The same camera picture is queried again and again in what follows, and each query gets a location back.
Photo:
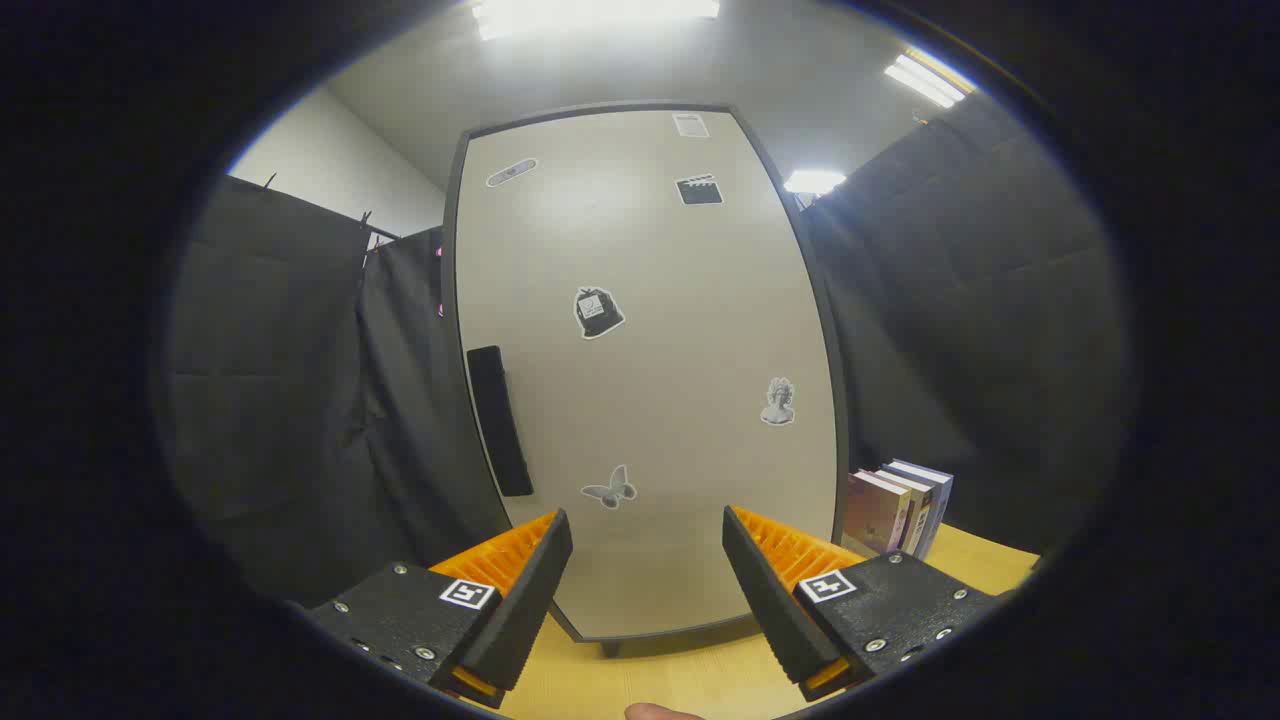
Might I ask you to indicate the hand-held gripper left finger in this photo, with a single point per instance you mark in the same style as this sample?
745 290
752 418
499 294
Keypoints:
530 610

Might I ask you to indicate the dark grey cabinet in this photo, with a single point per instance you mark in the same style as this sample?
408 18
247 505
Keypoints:
449 260

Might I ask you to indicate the ceiling light panel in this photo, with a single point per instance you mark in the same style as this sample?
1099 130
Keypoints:
813 182
590 15
925 82

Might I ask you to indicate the black backdrop cloth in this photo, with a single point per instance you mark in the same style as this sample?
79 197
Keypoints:
290 400

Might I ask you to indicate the beige cover book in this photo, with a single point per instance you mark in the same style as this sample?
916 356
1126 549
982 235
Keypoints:
915 515

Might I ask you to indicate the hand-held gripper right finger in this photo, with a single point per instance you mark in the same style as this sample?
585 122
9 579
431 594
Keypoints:
765 610

